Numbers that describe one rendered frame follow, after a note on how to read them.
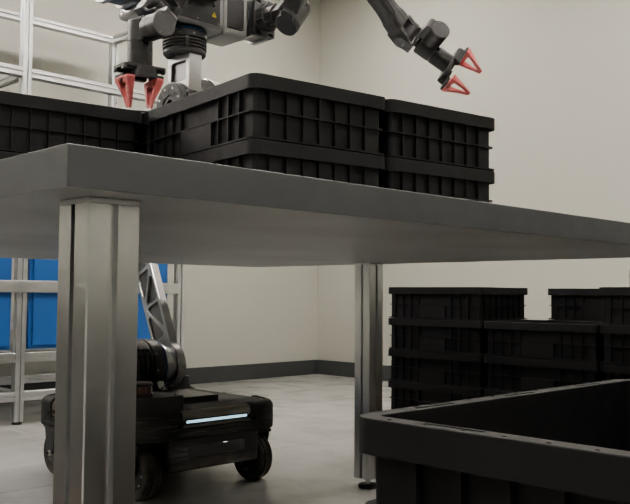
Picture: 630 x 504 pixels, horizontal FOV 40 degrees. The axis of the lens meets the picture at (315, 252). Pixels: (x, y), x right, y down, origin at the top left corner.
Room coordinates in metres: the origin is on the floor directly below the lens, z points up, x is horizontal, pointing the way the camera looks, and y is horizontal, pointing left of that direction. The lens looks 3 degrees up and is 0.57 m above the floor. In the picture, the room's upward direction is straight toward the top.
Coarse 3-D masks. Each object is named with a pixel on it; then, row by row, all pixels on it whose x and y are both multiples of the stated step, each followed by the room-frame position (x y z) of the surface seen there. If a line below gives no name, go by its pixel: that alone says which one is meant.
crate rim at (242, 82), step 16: (240, 80) 1.42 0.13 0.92; (256, 80) 1.39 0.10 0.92; (272, 80) 1.41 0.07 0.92; (288, 80) 1.43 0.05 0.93; (192, 96) 1.55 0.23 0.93; (208, 96) 1.50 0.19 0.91; (320, 96) 1.47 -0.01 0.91; (336, 96) 1.49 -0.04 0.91; (352, 96) 1.51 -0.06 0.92; (368, 96) 1.53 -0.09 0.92; (160, 112) 1.65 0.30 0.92; (176, 112) 1.60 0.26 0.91
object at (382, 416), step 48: (576, 384) 0.80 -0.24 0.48; (624, 384) 0.84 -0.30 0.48; (384, 432) 0.56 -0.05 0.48; (432, 432) 0.53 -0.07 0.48; (480, 432) 0.51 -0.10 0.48; (528, 432) 0.71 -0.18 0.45; (576, 432) 0.77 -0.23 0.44; (624, 432) 0.84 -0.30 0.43; (384, 480) 0.57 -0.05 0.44; (432, 480) 0.55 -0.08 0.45; (480, 480) 0.52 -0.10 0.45; (528, 480) 0.48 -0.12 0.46; (576, 480) 0.46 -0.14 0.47; (624, 480) 0.44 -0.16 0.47
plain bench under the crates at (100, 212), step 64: (0, 192) 0.86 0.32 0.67; (64, 192) 0.81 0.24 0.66; (128, 192) 0.81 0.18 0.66; (192, 192) 0.86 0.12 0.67; (256, 192) 0.92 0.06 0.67; (320, 192) 0.99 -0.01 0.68; (384, 192) 1.07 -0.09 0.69; (0, 256) 2.29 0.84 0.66; (64, 256) 0.87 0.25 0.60; (128, 256) 0.87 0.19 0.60; (192, 256) 2.19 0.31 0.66; (256, 256) 2.16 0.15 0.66; (320, 256) 2.12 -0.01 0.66; (384, 256) 2.10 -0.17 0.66; (448, 256) 2.07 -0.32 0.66; (512, 256) 2.04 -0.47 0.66; (576, 256) 2.01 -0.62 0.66; (64, 320) 0.87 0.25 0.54; (128, 320) 0.87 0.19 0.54; (64, 384) 0.86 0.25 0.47; (128, 384) 0.87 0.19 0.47; (64, 448) 0.86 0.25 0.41; (128, 448) 0.87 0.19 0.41
